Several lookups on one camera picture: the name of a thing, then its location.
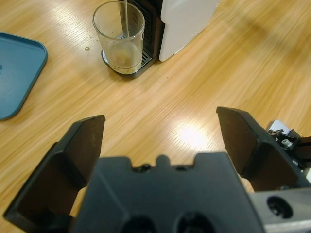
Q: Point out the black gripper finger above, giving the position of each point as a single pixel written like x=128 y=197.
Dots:
x=255 y=157
x=63 y=170

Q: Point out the clear drinking glass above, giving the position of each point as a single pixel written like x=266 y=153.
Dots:
x=119 y=53

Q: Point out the white capsule coffee machine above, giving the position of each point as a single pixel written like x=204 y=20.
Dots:
x=182 y=29

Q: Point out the blue plastic tray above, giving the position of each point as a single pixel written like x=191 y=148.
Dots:
x=17 y=77

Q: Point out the metal grate drip tray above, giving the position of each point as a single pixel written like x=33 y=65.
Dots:
x=145 y=58

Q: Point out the white mount with dark post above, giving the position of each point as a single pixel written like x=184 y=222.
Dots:
x=286 y=143

